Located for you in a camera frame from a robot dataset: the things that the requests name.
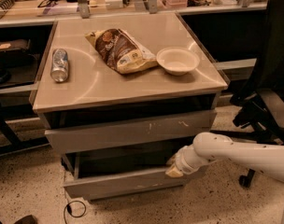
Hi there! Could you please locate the black floor cable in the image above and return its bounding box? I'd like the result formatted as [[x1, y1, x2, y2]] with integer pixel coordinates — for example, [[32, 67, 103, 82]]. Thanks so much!
[[63, 199, 87, 224]]

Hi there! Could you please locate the silver soda can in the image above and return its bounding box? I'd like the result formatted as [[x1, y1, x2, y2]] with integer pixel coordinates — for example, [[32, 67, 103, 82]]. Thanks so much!
[[50, 49, 69, 83]]

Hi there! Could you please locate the black office chair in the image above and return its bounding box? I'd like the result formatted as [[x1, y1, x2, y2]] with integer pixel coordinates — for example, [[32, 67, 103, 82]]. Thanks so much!
[[210, 0, 284, 189]]

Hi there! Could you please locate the white paper bowl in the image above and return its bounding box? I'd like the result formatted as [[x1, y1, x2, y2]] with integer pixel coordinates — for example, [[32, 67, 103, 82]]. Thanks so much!
[[156, 47, 200, 76]]

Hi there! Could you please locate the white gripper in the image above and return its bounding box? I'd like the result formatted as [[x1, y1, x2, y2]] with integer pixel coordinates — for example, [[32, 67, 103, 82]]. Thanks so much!
[[165, 146, 209, 178]]

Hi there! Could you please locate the grey drawer cabinet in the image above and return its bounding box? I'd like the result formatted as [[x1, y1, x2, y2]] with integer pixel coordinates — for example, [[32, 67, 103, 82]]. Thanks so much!
[[28, 12, 230, 203]]

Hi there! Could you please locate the brown chip bag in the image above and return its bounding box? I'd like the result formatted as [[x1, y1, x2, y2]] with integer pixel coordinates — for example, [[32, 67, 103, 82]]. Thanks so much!
[[85, 29, 157, 75]]

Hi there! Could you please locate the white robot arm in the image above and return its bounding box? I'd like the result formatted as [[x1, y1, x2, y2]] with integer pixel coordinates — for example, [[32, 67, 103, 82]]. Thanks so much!
[[165, 133, 284, 224]]

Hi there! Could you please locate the grey drawer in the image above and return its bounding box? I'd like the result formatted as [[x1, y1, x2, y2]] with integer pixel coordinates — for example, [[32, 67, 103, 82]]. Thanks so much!
[[45, 110, 217, 154], [64, 138, 206, 201]]

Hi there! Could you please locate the long background workbench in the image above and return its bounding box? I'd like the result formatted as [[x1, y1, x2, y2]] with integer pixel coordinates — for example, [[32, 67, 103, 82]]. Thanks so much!
[[0, 0, 269, 28]]

